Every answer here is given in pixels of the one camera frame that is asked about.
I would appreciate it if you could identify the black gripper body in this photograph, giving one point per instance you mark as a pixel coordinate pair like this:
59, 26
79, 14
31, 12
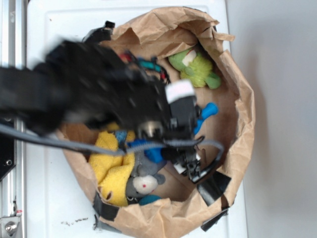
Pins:
125, 92

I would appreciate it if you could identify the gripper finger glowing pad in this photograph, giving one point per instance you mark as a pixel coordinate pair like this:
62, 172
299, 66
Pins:
187, 162
181, 99

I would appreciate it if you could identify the blue plastic bottle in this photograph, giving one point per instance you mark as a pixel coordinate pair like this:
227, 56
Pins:
210, 109

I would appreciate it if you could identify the green plush toy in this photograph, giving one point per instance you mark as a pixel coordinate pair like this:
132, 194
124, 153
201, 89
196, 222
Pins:
194, 66

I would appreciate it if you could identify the black tape strip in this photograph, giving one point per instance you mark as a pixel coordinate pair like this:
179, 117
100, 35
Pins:
211, 190
105, 211
100, 34

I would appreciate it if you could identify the blue textured roller toy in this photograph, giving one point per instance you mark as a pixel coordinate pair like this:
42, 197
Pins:
121, 136

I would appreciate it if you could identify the grey plush mouse toy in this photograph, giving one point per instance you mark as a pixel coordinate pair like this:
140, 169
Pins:
144, 178

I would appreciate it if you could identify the brown paper bag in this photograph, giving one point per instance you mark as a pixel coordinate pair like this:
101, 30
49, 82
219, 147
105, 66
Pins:
162, 32

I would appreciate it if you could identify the yellow cloth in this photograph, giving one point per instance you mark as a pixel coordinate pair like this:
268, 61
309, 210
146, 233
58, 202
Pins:
112, 172

